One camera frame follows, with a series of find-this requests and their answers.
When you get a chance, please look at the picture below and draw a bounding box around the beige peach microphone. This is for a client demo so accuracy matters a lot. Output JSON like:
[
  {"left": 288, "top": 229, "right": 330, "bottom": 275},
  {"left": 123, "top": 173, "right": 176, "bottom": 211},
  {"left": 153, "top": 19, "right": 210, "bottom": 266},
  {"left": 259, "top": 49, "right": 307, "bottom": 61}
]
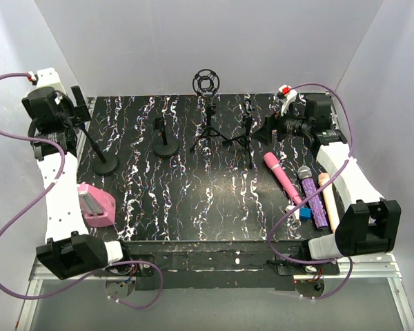
[{"left": 318, "top": 173, "right": 339, "bottom": 232}]

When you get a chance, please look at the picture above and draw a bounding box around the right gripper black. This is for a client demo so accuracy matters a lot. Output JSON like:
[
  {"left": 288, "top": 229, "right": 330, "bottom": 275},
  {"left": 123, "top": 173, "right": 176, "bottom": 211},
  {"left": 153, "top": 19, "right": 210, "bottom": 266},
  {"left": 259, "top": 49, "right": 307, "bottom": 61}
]
[{"left": 249, "top": 101, "right": 311, "bottom": 147}]

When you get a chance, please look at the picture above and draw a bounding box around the white and blue block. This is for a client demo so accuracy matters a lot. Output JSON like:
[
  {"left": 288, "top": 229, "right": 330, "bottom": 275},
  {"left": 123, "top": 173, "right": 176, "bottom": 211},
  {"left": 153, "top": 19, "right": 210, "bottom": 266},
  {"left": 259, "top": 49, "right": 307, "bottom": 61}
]
[{"left": 288, "top": 207, "right": 312, "bottom": 221}]

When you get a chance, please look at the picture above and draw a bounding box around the black tripod stand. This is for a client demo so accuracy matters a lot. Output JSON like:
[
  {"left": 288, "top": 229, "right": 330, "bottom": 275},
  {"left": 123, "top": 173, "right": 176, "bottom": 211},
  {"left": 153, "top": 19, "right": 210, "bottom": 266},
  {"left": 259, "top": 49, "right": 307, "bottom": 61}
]
[
  {"left": 189, "top": 68, "right": 228, "bottom": 152},
  {"left": 222, "top": 97, "right": 254, "bottom": 169}
]

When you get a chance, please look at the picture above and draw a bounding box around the pink tall microphone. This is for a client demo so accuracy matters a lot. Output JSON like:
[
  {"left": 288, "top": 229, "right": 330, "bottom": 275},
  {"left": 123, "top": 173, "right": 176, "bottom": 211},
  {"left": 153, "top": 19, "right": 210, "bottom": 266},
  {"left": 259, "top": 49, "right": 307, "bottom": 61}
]
[{"left": 264, "top": 152, "right": 302, "bottom": 205}]

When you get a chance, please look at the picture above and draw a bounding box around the black stand left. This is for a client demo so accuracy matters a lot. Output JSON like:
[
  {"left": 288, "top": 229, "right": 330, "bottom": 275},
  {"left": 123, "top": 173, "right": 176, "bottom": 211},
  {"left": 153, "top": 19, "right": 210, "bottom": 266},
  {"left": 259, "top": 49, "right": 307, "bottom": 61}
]
[{"left": 79, "top": 124, "right": 119, "bottom": 177}]

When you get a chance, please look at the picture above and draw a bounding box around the purple glitter microphone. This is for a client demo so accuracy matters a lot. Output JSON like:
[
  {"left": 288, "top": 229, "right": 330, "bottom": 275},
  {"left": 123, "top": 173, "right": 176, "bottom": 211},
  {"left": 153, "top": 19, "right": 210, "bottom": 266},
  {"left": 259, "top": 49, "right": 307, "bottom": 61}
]
[{"left": 297, "top": 165, "right": 328, "bottom": 229}]

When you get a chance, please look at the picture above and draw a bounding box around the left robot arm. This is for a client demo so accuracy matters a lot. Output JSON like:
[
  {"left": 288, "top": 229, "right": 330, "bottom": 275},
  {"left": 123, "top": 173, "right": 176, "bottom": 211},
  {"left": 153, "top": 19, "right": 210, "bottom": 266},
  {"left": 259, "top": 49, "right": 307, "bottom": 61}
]
[{"left": 22, "top": 85, "right": 133, "bottom": 279}]

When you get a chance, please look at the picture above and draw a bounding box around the black round-base desk stand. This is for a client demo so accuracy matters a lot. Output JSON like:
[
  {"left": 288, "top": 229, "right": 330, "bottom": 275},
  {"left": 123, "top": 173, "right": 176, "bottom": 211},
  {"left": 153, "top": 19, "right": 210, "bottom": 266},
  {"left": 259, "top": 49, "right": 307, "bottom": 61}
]
[{"left": 152, "top": 117, "right": 179, "bottom": 158}]

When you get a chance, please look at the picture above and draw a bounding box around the pink plastic block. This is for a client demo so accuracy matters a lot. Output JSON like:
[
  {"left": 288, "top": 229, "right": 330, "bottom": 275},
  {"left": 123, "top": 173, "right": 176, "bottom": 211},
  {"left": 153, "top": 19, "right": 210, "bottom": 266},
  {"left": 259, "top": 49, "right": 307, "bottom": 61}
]
[{"left": 78, "top": 183, "right": 116, "bottom": 228}]

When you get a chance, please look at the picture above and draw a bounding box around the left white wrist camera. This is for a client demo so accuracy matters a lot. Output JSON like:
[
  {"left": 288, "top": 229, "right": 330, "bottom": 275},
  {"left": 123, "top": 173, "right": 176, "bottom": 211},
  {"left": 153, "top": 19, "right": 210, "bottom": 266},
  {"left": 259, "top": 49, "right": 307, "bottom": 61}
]
[{"left": 28, "top": 68, "right": 66, "bottom": 94}]

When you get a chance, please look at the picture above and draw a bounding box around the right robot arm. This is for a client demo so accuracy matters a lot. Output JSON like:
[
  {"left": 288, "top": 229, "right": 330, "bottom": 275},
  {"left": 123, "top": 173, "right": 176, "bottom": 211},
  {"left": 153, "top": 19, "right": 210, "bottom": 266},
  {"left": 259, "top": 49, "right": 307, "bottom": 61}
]
[{"left": 259, "top": 86, "right": 402, "bottom": 274}]

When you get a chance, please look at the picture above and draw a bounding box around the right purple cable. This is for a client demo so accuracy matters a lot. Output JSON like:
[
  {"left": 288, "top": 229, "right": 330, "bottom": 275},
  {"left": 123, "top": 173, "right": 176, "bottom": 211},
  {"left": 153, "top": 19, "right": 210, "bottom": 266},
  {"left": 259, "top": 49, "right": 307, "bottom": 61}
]
[{"left": 267, "top": 82, "right": 358, "bottom": 299}]

